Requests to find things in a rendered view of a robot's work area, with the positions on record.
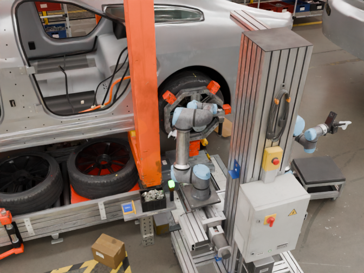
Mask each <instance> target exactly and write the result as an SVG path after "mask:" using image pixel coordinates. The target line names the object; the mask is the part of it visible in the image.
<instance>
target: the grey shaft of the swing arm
mask: <svg viewBox="0 0 364 273"><path fill-rule="evenodd" d="M0 213H1V215H2V216H6V215H7V212H6V210H5V209H2V210H1V211H0ZM4 227H5V229H6V232H7V234H8V236H9V238H10V241H11V243H12V245H13V246H14V248H17V249H18V248H20V247H21V243H23V244H24V242H23V239H22V237H21V234H20V232H19V230H18V227H17V225H16V222H11V223H10V224H5V225H4Z"/></svg>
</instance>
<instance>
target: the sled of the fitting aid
mask: <svg viewBox="0 0 364 273"><path fill-rule="evenodd" d="M203 151H204V152H205V154H206V156H207V158H208V159H209V161H210V165H207V167H208V168H209V169H210V173H213V172H215V165H214V164H213V162H212V160H211V158H210V156H209V154H208V153H207V151H206V150H203ZM160 159H166V155H165V154H161V155H160Z"/></svg>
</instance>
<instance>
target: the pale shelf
mask: <svg viewBox="0 0 364 273"><path fill-rule="evenodd" d="M165 195H166V209H160V210H155V211H149V212H142V208H141V203H140V200H136V201H134V202H133V203H134V206H135V210H136V214H135V213H134V212H133V213H129V214H124V212H123V209H122V213H123V217H124V220H125V221H129V220H133V219H138V218H142V217H147V216H151V215H156V214H159V213H163V212H168V211H173V210H176V209H177V207H176V204H175V202H174V201H172V202H170V194H169V193H168V194H165ZM128 204H131V205H132V202H128V203H123V204H121V208H122V207H123V205H128ZM132 207H133V205H132ZM133 211H134V209H133Z"/></svg>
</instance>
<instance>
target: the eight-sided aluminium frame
mask: <svg viewBox="0 0 364 273"><path fill-rule="evenodd" d="M205 93H206V94H207V95H208V96H209V97H210V98H212V99H216V100H217V101H218V102H219V103H220V105H221V106H222V107H223V101H222V100H221V99H220V98H219V97H218V96H217V95H216V94H213V93H211V92H210V91H209V89H208V88H207V87H206V86H202V87H196V88H189V89H181V90H180V91H179V93H178V94H177V95H176V96H175V97H176V100H175V102H174V103H173V104H172V105H171V104H170V103H168V104H167V105H166V106H165V107H164V123H165V125H164V126H165V131H166V132H167V133H168V134H169V133H170V132H171V130H172V128H171V127H170V122H169V119H170V112H171V110H172V109H173V108H174V107H175V106H176V105H177V104H178V103H179V102H180V101H181V100H182V99H183V98H184V97H185V96H191V95H197V94H205ZM218 125H219V122H218V121H217V119H216V118H215V119H214V120H213V121H212V122H211V123H210V124H209V125H208V126H207V127H206V128H205V129H204V130H203V131H202V132H200V133H194V134H190V141H195V140H200V139H205V138H206V137H207V136H208V135H209V134H210V133H211V132H212V131H213V130H214V129H215V128H216V127H217V126H218Z"/></svg>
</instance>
